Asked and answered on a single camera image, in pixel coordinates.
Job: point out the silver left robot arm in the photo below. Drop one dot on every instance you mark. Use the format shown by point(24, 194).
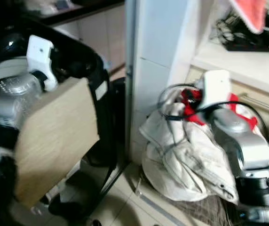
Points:
point(3, 109)

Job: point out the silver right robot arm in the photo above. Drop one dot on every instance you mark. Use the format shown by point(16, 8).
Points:
point(249, 150)

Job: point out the white shelf unit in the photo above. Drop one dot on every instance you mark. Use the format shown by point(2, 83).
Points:
point(158, 56)

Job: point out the cream white garment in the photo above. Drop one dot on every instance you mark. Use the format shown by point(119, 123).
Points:
point(186, 155)

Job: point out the pink hanging cloth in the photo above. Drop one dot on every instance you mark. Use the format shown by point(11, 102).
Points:
point(249, 14)

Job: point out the brown laundry basket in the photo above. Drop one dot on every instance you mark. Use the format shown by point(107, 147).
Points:
point(205, 212)

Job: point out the dark counter ledge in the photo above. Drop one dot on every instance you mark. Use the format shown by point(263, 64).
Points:
point(83, 12)

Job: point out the beige cardboard panel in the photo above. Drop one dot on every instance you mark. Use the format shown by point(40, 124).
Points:
point(59, 141)

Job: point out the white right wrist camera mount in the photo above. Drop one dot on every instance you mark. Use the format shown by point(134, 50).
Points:
point(217, 89)

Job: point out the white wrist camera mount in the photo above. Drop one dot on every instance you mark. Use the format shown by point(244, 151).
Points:
point(39, 55)
point(217, 89)

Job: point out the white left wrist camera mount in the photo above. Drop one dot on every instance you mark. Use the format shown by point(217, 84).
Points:
point(39, 55)

